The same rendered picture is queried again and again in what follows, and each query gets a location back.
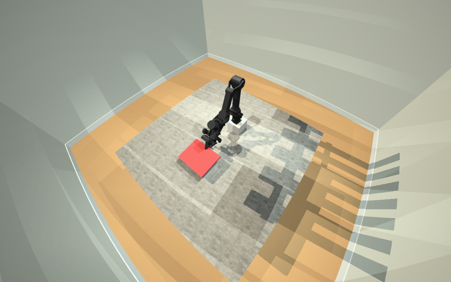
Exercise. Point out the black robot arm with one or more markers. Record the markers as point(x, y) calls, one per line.
point(219, 121)

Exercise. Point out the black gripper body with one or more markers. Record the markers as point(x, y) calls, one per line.
point(213, 136)

